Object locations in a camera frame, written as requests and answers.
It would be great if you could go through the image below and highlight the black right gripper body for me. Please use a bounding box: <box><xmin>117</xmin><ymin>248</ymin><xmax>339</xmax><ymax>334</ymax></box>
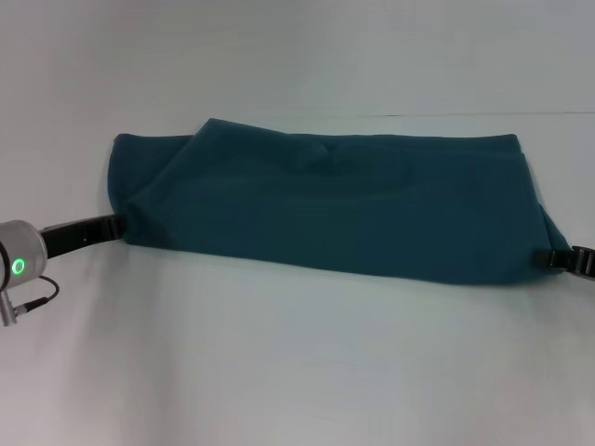
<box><xmin>569</xmin><ymin>244</ymin><xmax>595</xmax><ymax>283</ymax></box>

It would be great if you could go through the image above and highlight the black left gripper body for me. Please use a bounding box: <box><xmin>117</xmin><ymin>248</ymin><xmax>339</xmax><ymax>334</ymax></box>
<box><xmin>38</xmin><ymin>216</ymin><xmax>97</xmax><ymax>261</ymax></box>

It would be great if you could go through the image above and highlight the teal blue t-shirt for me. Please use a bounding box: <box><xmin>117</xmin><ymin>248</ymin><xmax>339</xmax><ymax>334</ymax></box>
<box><xmin>108</xmin><ymin>117</ymin><xmax>575</xmax><ymax>288</ymax></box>

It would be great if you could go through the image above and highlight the left wrist cable with plug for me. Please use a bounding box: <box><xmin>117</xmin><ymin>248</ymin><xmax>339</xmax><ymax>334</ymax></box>
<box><xmin>0</xmin><ymin>275</ymin><xmax>61</xmax><ymax>318</ymax></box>

